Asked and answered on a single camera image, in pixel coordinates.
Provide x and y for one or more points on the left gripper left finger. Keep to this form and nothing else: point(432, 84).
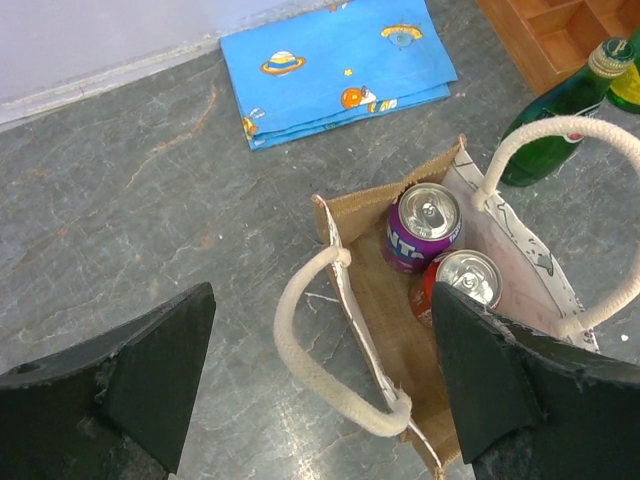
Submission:
point(116, 406)

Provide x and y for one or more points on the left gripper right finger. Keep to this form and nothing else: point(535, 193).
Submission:
point(527, 405)

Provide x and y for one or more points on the burlap canvas tote bag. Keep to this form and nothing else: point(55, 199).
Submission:
point(401, 352)

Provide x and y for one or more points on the red cola can front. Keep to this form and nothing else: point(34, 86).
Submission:
point(469, 271)

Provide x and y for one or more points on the purple soda can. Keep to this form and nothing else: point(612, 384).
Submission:
point(423, 222)

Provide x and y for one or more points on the orange compartment tray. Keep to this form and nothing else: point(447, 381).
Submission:
point(549, 40)

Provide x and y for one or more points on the blue patterned folded cloth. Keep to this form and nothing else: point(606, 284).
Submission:
point(318, 71)

